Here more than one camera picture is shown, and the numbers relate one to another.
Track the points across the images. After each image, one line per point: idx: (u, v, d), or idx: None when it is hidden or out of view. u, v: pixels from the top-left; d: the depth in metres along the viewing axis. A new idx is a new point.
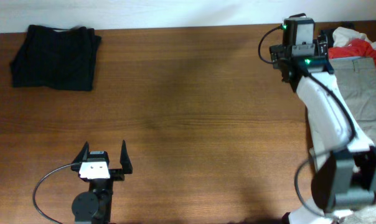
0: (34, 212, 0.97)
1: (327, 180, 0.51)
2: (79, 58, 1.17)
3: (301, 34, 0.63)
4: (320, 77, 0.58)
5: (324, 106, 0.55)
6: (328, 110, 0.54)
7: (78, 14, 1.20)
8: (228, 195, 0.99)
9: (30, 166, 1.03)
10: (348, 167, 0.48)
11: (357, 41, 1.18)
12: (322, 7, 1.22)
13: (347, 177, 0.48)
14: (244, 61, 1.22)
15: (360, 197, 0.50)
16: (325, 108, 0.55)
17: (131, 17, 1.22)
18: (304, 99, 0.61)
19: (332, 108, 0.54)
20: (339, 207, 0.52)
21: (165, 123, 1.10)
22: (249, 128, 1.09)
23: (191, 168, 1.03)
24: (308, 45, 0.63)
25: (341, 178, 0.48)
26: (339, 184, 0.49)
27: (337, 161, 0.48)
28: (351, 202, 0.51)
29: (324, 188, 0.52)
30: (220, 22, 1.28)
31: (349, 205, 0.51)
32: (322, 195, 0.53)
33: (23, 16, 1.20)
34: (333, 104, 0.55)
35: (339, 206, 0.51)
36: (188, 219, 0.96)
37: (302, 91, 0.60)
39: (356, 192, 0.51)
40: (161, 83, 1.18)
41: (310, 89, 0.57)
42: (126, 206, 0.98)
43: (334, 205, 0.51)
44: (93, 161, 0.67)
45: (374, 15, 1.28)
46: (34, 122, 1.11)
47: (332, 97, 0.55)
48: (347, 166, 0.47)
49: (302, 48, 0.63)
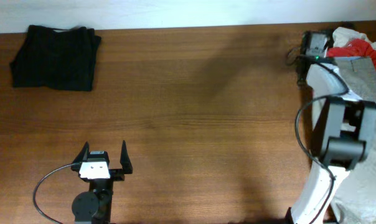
0: (34, 213, 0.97)
1: (319, 128, 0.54)
2: (79, 59, 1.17)
3: (314, 41, 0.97)
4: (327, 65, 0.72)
5: (323, 76, 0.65)
6: (324, 79, 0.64)
7: (79, 14, 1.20)
8: (228, 195, 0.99)
9: (30, 167, 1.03)
10: (338, 106, 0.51)
11: (357, 41, 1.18)
12: (322, 7, 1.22)
13: (340, 116, 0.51)
14: (244, 61, 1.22)
15: (352, 145, 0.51)
16: (326, 79, 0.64)
17: (131, 17, 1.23)
18: (314, 84, 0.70)
19: (329, 79, 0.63)
20: (331, 154, 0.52)
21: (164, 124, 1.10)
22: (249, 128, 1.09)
23: (191, 168, 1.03)
24: (318, 50, 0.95)
25: (330, 117, 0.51)
26: (330, 122, 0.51)
27: (328, 101, 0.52)
28: (344, 149, 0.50)
29: (316, 139, 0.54)
30: (220, 22, 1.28)
31: (343, 152, 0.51)
32: (315, 146, 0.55)
33: (23, 16, 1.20)
34: (330, 77, 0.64)
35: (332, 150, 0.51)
36: (188, 219, 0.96)
37: (312, 77, 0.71)
39: (347, 140, 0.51)
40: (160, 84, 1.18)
41: (319, 70, 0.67)
42: (126, 206, 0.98)
43: (325, 149, 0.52)
44: (93, 161, 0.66)
45: (373, 15, 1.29)
46: (35, 122, 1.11)
47: (333, 74, 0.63)
48: (336, 104, 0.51)
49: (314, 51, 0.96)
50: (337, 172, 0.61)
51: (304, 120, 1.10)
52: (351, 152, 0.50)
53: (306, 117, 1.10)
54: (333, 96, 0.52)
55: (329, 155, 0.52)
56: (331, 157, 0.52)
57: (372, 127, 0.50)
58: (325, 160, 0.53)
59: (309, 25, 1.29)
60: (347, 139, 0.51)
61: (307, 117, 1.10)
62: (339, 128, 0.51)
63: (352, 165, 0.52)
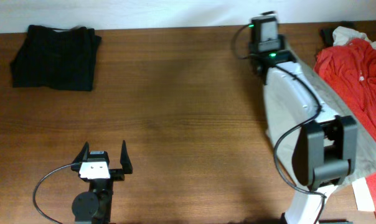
0: (33, 213, 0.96)
1: (302, 156, 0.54)
2: (79, 59, 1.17)
3: (266, 30, 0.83)
4: (287, 65, 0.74)
5: (289, 86, 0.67)
6: (292, 88, 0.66)
7: (79, 14, 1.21)
8: (228, 195, 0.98)
9: (30, 167, 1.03)
10: (317, 135, 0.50)
11: (356, 40, 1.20)
12: (320, 7, 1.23)
13: (321, 144, 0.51)
14: (244, 61, 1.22)
15: (337, 167, 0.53)
16: (294, 90, 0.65)
17: (131, 17, 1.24)
18: (277, 88, 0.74)
19: (300, 89, 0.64)
20: (320, 180, 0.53)
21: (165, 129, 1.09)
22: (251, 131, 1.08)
23: (191, 168, 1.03)
24: (271, 41, 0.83)
25: (313, 150, 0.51)
26: (314, 153, 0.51)
27: (307, 132, 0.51)
28: (329, 173, 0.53)
29: (300, 167, 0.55)
30: (220, 22, 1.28)
31: (330, 173, 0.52)
32: (300, 174, 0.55)
33: (23, 16, 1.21)
34: (297, 86, 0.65)
35: (319, 178, 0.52)
36: (188, 219, 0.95)
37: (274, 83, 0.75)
39: (330, 160, 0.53)
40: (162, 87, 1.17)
41: (281, 78, 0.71)
42: (126, 206, 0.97)
43: (314, 177, 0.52)
44: (93, 161, 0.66)
45: (372, 15, 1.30)
46: (34, 122, 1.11)
47: (297, 81, 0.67)
48: (315, 133, 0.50)
49: (267, 43, 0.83)
50: (325, 190, 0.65)
51: None
52: (337, 172, 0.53)
53: None
54: (310, 124, 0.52)
55: (319, 181, 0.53)
56: (320, 182, 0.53)
57: (353, 146, 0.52)
58: (315, 186, 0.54)
59: (308, 25, 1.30)
60: (331, 160, 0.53)
61: None
62: (322, 155, 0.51)
63: (339, 180, 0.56)
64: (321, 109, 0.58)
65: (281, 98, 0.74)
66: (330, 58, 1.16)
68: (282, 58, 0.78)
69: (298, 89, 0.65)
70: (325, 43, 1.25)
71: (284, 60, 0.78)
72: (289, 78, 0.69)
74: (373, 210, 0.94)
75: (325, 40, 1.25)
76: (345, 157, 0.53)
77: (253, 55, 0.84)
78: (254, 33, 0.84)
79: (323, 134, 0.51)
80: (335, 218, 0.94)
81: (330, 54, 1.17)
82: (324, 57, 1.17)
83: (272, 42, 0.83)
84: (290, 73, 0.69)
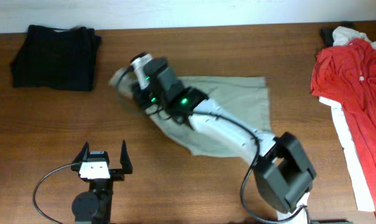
0: (33, 213, 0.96)
1: (269, 191, 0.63)
2: (79, 58, 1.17)
3: (164, 74, 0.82)
4: (203, 104, 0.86)
5: (214, 129, 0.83)
6: (221, 132, 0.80)
7: (79, 14, 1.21)
8: (228, 195, 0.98)
9: (30, 167, 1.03)
10: (271, 169, 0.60)
11: (357, 40, 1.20)
12: (320, 7, 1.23)
13: (278, 174, 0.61)
14: (244, 61, 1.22)
15: (299, 181, 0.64)
16: (225, 132, 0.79)
17: (131, 17, 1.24)
18: (206, 129, 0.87)
19: (226, 126, 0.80)
20: (293, 199, 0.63)
21: (173, 135, 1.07)
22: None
23: (191, 168, 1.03)
24: (175, 86, 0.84)
25: (274, 184, 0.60)
26: (277, 185, 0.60)
27: (263, 172, 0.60)
28: (294, 190, 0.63)
29: (272, 197, 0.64)
30: (219, 23, 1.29)
31: (297, 189, 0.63)
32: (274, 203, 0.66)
33: (23, 16, 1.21)
34: (223, 127, 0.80)
35: (291, 201, 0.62)
36: (188, 219, 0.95)
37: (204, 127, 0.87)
39: (291, 178, 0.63)
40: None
41: (203, 122, 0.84)
42: (126, 206, 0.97)
43: (288, 200, 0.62)
44: (93, 161, 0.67)
45: (371, 15, 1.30)
46: (34, 122, 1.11)
47: (221, 119, 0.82)
48: (270, 170, 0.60)
49: (160, 73, 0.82)
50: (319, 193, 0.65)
51: (305, 120, 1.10)
52: (301, 183, 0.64)
53: (306, 116, 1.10)
54: (259, 163, 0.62)
55: (292, 201, 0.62)
56: (294, 201, 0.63)
57: (302, 156, 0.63)
58: (294, 204, 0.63)
59: (308, 25, 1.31)
60: (292, 177, 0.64)
61: (307, 117, 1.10)
62: (284, 180, 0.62)
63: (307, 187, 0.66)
64: (259, 139, 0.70)
65: (215, 133, 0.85)
66: (331, 58, 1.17)
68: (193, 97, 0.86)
69: (226, 131, 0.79)
70: (324, 43, 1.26)
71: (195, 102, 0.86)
72: (211, 118, 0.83)
74: (373, 210, 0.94)
75: (325, 40, 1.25)
76: (300, 170, 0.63)
77: (166, 106, 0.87)
78: (154, 81, 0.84)
79: (275, 168, 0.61)
80: (335, 218, 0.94)
81: (330, 54, 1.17)
82: (325, 57, 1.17)
83: (178, 87, 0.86)
84: (211, 114, 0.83)
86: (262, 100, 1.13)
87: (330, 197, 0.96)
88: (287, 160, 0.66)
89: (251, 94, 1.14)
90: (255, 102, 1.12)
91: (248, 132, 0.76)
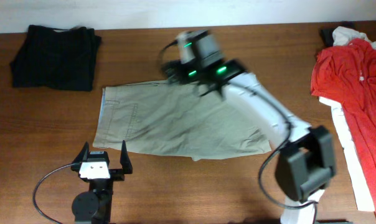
0: (33, 213, 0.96)
1: (287, 178, 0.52)
2: (79, 58, 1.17)
3: (205, 45, 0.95)
4: (239, 83, 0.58)
5: (249, 104, 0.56)
6: (253, 107, 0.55)
7: (79, 14, 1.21)
8: (227, 195, 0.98)
9: (30, 167, 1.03)
10: (294, 156, 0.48)
11: (357, 40, 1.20)
12: (320, 7, 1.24)
13: (301, 164, 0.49)
14: (244, 61, 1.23)
15: (320, 178, 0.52)
16: (258, 109, 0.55)
17: (131, 17, 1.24)
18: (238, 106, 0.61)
19: (260, 104, 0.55)
20: (308, 193, 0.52)
21: (170, 135, 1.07)
22: (257, 134, 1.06)
23: (190, 168, 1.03)
24: (212, 57, 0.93)
25: (296, 171, 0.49)
26: (297, 174, 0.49)
27: (285, 157, 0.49)
28: (314, 182, 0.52)
29: (286, 186, 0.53)
30: (220, 23, 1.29)
31: (316, 185, 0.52)
32: (287, 193, 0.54)
33: (23, 16, 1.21)
34: (256, 101, 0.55)
35: (307, 193, 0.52)
36: (188, 220, 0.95)
37: (236, 99, 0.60)
39: (314, 173, 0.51)
40: (171, 89, 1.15)
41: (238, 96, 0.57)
42: (126, 206, 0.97)
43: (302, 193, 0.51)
44: (93, 161, 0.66)
45: (371, 15, 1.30)
46: (34, 122, 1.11)
47: (257, 96, 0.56)
48: (294, 156, 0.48)
49: (211, 58, 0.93)
50: None
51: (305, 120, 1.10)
52: (323, 182, 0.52)
53: (306, 116, 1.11)
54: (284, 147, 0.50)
55: (307, 195, 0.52)
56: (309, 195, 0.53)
57: (333, 153, 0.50)
58: (306, 198, 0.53)
59: (308, 25, 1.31)
60: (314, 171, 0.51)
61: (307, 117, 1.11)
62: (305, 172, 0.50)
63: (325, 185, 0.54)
64: (292, 124, 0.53)
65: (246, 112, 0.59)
66: (330, 58, 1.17)
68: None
69: (262, 106, 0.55)
70: (324, 44, 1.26)
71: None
72: (247, 94, 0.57)
74: (373, 210, 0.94)
75: (325, 41, 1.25)
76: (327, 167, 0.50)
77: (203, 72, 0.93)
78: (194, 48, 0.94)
79: (301, 154, 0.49)
80: (335, 218, 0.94)
81: (330, 55, 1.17)
82: (324, 58, 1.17)
83: (216, 57, 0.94)
84: (248, 88, 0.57)
86: None
87: (330, 197, 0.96)
88: (317, 155, 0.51)
89: None
90: None
91: (283, 111, 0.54)
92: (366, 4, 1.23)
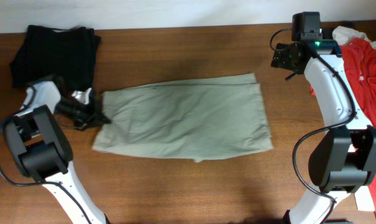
0: (33, 214, 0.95)
1: (322, 161, 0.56)
2: (81, 59, 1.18)
3: (310, 22, 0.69)
4: (333, 59, 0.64)
5: (327, 82, 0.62)
6: (330, 88, 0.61)
7: (79, 14, 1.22)
8: (227, 195, 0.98)
9: None
10: (341, 139, 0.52)
11: (357, 40, 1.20)
12: (319, 6, 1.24)
13: (343, 152, 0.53)
14: (244, 60, 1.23)
15: (352, 173, 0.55)
16: (331, 89, 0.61)
17: (131, 17, 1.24)
18: (314, 81, 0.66)
19: (337, 88, 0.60)
20: (333, 182, 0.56)
21: (171, 137, 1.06)
22: (259, 132, 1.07)
23: (191, 168, 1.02)
24: (315, 34, 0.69)
25: (336, 153, 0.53)
26: (334, 156, 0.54)
27: (333, 136, 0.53)
28: (346, 177, 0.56)
29: (318, 167, 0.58)
30: (219, 22, 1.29)
31: (347, 177, 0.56)
32: (315, 173, 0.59)
33: (24, 15, 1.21)
34: (334, 82, 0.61)
35: (332, 181, 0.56)
36: (188, 220, 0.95)
37: (310, 71, 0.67)
39: (348, 165, 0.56)
40: (169, 91, 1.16)
41: (315, 68, 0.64)
42: (126, 207, 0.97)
43: (328, 177, 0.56)
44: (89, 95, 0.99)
45: (371, 15, 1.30)
46: None
47: (337, 78, 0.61)
48: (340, 139, 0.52)
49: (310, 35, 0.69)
50: (336, 195, 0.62)
51: (304, 119, 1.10)
52: (352, 180, 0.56)
53: (305, 116, 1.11)
54: (337, 129, 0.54)
55: (331, 183, 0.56)
56: (332, 185, 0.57)
57: None
58: (328, 186, 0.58)
59: None
60: (348, 165, 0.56)
61: (306, 117, 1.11)
62: (343, 160, 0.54)
63: (355, 186, 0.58)
64: (355, 114, 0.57)
65: (317, 89, 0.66)
66: None
68: (297, 51, 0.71)
69: (319, 78, 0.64)
70: None
71: (300, 54, 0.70)
72: (328, 73, 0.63)
74: (373, 210, 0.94)
75: None
76: (364, 168, 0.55)
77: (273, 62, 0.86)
78: (297, 25, 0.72)
79: (349, 142, 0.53)
80: (335, 218, 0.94)
81: None
82: None
83: (312, 35, 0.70)
84: (331, 68, 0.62)
86: (249, 102, 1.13)
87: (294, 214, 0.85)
88: (361, 155, 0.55)
89: (236, 94, 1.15)
90: (242, 101, 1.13)
91: (351, 99, 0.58)
92: (365, 3, 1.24)
